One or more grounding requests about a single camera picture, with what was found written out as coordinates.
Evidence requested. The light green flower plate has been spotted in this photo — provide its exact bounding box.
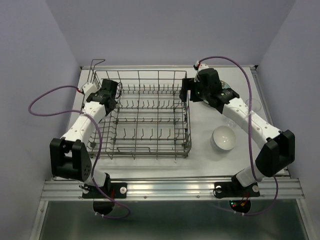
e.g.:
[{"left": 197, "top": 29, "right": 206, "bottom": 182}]
[{"left": 201, "top": 80, "right": 237, "bottom": 112}]

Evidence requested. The clear glass cup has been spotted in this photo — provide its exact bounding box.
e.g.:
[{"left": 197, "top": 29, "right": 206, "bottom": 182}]
[
  {"left": 225, "top": 118, "right": 238, "bottom": 128},
  {"left": 245, "top": 98, "right": 262, "bottom": 113}
]

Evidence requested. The clear glass cup back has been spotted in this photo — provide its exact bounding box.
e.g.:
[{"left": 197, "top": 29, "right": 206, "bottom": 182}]
[{"left": 245, "top": 98, "right": 262, "bottom": 113}]

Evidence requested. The white ribbed bowl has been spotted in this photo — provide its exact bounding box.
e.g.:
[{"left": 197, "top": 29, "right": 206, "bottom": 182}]
[{"left": 210, "top": 126, "right": 237, "bottom": 152}]

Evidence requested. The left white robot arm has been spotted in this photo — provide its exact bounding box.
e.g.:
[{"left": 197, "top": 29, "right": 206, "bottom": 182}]
[{"left": 49, "top": 79, "right": 119, "bottom": 197}]

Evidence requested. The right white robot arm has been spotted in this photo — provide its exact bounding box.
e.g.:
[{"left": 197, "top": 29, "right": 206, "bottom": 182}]
[{"left": 179, "top": 67, "right": 296, "bottom": 195}]

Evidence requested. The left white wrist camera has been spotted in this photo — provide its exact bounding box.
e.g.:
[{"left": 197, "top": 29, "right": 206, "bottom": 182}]
[{"left": 77, "top": 82, "right": 98, "bottom": 96}]

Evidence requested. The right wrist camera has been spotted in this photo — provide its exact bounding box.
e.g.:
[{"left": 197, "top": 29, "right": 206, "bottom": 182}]
[{"left": 193, "top": 61, "right": 209, "bottom": 72}]

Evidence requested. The grey wire dish rack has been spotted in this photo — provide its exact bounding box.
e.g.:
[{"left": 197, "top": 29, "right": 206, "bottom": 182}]
[{"left": 87, "top": 59, "right": 192, "bottom": 159}]

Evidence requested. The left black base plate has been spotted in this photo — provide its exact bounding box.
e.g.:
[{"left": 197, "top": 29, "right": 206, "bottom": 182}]
[{"left": 80, "top": 182, "right": 128, "bottom": 199}]

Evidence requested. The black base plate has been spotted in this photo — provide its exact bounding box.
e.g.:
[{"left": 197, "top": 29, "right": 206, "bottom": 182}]
[
  {"left": 80, "top": 182, "right": 128, "bottom": 199},
  {"left": 213, "top": 181, "right": 260, "bottom": 199}
]

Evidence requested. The aluminium mounting rail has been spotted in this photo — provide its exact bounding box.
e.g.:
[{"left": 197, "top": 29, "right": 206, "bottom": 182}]
[{"left": 40, "top": 177, "right": 305, "bottom": 202}]

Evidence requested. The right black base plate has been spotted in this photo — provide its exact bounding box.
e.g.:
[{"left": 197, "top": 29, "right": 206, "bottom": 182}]
[{"left": 213, "top": 181, "right": 260, "bottom": 199}]

